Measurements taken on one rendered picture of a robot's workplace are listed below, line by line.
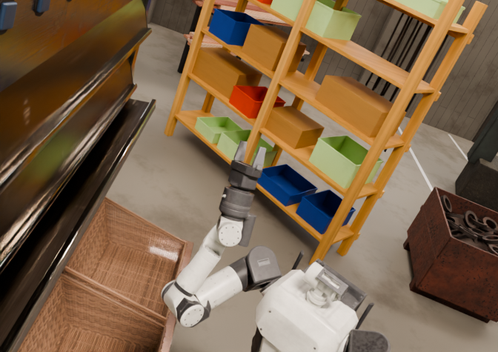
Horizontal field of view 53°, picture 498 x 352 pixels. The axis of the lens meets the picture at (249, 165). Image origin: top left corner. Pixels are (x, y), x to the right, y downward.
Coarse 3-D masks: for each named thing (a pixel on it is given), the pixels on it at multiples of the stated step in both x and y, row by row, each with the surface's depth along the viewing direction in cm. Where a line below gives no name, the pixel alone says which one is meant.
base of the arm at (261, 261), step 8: (256, 248) 157; (264, 248) 158; (248, 256) 156; (256, 256) 156; (264, 256) 157; (272, 256) 157; (248, 264) 155; (256, 264) 155; (264, 264) 156; (272, 264) 156; (256, 272) 154; (264, 272) 154; (272, 272) 155; (280, 272) 156; (248, 280) 157; (256, 280) 153; (264, 280) 154; (272, 280) 156; (248, 288) 159; (256, 288) 160
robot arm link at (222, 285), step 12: (216, 276) 153; (228, 276) 153; (168, 288) 148; (204, 288) 150; (216, 288) 150; (228, 288) 151; (240, 288) 154; (204, 300) 148; (216, 300) 150; (192, 312) 142; (204, 312) 146; (192, 324) 144
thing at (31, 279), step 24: (120, 120) 203; (96, 144) 182; (120, 144) 186; (96, 168) 167; (120, 168) 174; (72, 192) 153; (48, 216) 140; (72, 216) 142; (48, 240) 132; (24, 264) 122; (48, 264) 124; (0, 288) 114; (24, 288) 116; (48, 288) 117; (0, 312) 108; (0, 336) 103; (24, 336) 107
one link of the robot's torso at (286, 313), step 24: (264, 288) 156; (288, 288) 150; (264, 312) 150; (288, 312) 146; (312, 312) 145; (336, 312) 149; (264, 336) 151; (288, 336) 146; (312, 336) 142; (336, 336) 141
